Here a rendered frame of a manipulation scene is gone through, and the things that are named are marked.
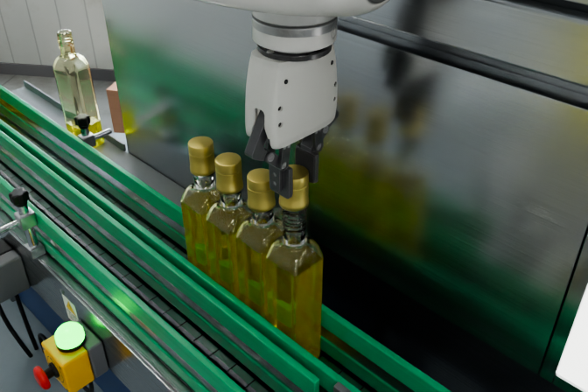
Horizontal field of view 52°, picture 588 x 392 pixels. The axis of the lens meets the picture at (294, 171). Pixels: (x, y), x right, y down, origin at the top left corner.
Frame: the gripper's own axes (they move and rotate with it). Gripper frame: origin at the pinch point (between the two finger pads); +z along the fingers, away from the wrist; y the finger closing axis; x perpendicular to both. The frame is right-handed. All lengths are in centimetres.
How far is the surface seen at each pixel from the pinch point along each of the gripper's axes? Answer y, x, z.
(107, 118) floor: -111, -268, 136
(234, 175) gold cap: 0.7, -9.9, 4.8
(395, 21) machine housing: -12.7, 3.1, -15.3
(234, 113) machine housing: -14.7, -28.2, 8.3
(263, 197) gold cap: 0.8, -4.3, 5.4
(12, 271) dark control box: 18, -54, 38
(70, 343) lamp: 20.0, -28.2, 35.1
